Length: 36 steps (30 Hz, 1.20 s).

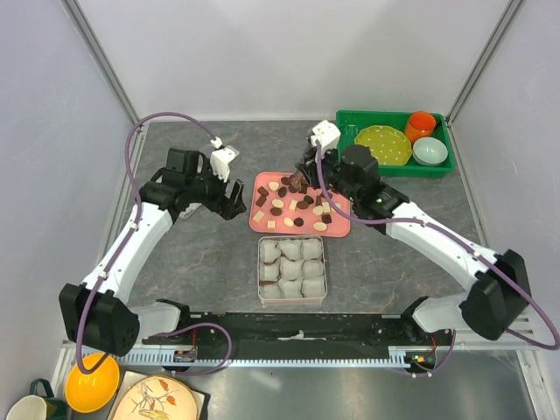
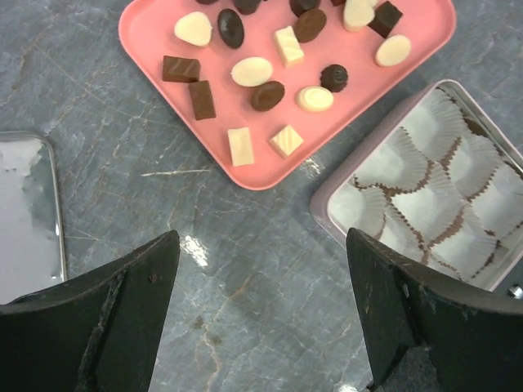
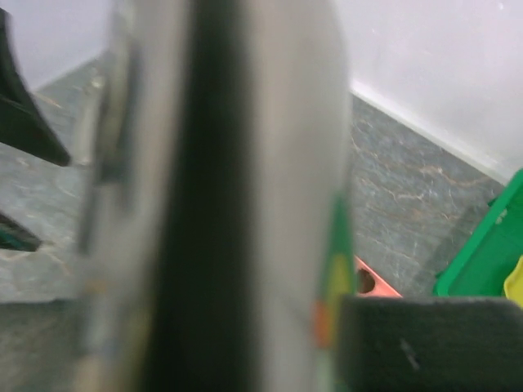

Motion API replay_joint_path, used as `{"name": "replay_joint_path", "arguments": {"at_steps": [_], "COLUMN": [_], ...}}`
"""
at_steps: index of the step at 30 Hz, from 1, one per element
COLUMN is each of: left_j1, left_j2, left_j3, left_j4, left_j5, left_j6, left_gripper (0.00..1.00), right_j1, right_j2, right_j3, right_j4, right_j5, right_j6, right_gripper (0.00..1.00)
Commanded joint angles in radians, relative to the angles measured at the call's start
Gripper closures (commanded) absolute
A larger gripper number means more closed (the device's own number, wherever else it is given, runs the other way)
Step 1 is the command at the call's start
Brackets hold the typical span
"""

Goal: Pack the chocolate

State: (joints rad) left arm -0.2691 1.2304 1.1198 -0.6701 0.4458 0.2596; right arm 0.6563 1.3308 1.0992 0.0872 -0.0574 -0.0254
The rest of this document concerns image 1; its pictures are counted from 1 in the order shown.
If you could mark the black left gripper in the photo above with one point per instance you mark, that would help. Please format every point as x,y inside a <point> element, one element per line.
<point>235,205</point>

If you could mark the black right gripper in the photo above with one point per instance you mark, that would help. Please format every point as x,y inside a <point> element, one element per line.
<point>309,166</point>

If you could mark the pink chocolate tray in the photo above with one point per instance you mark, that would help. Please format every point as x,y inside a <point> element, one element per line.
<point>281,203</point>

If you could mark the pink square chocolate tin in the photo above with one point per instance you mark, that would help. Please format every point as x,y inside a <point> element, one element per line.
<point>291,270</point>

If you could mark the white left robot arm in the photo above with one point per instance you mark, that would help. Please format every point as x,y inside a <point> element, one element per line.
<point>95,312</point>

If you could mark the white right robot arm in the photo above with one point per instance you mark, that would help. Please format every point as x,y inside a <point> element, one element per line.
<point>495,287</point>

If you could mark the white oval chocolate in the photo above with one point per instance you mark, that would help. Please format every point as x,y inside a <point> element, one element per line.
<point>320,226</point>

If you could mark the green plastic bin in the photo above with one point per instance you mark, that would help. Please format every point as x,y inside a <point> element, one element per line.
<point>351,122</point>

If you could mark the yellow-green dotted plate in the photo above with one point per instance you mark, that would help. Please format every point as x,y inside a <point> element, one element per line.
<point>388,145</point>

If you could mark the pale green bowl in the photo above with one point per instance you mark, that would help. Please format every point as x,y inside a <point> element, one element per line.
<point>429,151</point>

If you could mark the orange cup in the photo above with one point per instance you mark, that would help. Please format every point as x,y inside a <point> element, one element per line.
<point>420,124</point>

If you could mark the decorated bird plate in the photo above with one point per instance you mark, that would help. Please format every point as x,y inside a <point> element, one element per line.
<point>157,397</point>

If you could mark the yellow bowl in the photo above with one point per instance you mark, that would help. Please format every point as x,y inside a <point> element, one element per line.
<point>87,393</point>

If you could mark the dark green mug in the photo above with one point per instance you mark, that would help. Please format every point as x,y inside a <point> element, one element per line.
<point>47,405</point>

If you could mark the white mug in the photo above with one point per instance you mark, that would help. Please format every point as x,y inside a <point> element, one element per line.
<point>30,407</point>

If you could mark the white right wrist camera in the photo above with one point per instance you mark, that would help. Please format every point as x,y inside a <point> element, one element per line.
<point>326,133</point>

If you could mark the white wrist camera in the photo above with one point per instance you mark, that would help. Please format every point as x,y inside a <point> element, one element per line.
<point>326,133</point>
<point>222,158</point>

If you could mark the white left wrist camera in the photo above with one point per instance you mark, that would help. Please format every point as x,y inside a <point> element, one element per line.
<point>222,158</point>

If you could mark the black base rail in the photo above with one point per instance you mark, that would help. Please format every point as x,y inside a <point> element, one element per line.
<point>261,336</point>

